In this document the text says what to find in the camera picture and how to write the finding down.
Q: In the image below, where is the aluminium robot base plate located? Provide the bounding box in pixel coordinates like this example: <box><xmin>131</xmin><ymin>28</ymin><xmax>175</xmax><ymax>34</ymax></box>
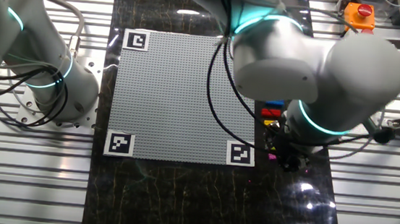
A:
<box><xmin>15</xmin><ymin>40</ymin><xmax>107</xmax><ymax>137</ymax></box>

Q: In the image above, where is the grey Lego baseplate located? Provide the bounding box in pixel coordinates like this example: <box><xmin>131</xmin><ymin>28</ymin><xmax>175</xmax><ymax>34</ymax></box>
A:
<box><xmin>103</xmin><ymin>27</ymin><xmax>266</xmax><ymax>170</ymax></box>

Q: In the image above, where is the orange emergency stop box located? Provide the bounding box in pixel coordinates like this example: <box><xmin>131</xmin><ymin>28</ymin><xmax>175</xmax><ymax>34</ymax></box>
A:
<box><xmin>342</xmin><ymin>1</ymin><xmax>378</xmax><ymax>34</ymax></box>

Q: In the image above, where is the black white marker tag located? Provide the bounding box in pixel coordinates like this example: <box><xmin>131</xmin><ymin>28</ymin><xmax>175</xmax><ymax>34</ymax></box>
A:
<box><xmin>103</xmin><ymin>129</ymin><xmax>137</xmax><ymax>158</ymax></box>
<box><xmin>224</xmin><ymin>139</ymin><xmax>258</xmax><ymax>168</ymax></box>
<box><xmin>122</xmin><ymin>28</ymin><xmax>151</xmax><ymax>53</ymax></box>

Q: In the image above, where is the long red Lego brick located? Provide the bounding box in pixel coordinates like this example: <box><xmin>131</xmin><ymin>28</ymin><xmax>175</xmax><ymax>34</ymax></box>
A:
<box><xmin>260</xmin><ymin>108</ymin><xmax>282</xmax><ymax>119</ymax></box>

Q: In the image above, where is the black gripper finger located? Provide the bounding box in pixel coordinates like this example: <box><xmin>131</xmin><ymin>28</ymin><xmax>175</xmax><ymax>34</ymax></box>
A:
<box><xmin>276</xmin><ymin>150</ymin><xmax>294</xmax><ymax>168</ymax></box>
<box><xmin>287</xmin><ymin>155</ymin><xmax>308</xmax><ymax>175</ymax></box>

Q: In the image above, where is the grey cable with metal connector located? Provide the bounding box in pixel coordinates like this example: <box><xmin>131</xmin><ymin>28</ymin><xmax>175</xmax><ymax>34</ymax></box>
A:
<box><xmin>37</xmin><ymin>0</ymin><xmax>88</xmax><ymax>60</ymax></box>

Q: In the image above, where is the black marble pattern mat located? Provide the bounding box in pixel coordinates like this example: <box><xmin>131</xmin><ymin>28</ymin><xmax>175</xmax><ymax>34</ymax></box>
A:
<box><xmin>80</xmin><ymin>0</ymin><xmax>365</xmax><ymax>224</ymax></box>

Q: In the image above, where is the long blue Lego brick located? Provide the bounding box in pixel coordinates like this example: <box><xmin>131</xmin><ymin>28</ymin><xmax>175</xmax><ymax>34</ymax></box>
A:
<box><xmin>265</xmin><ymin>99</ymin><xmax>285</xmax><ymax>108</ymax></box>

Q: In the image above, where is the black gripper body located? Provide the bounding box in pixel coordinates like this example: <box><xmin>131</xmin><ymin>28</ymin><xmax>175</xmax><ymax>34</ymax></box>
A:
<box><xmin>268</xmin><ymin>120</ymin><xmax>315</xmax><ymax>158</ymax></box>

